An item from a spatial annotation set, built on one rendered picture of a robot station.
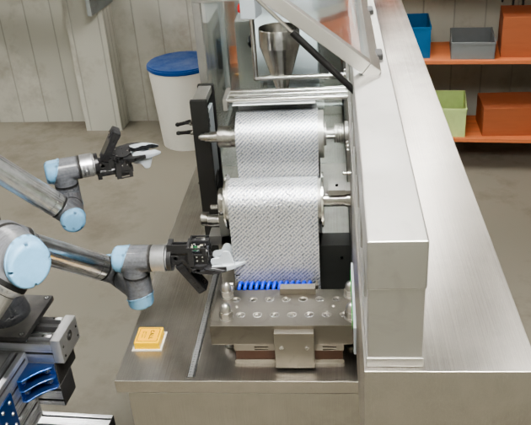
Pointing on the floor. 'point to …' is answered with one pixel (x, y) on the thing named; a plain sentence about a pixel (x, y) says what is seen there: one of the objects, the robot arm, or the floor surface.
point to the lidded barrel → (174, 94)
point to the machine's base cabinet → (244, 408)
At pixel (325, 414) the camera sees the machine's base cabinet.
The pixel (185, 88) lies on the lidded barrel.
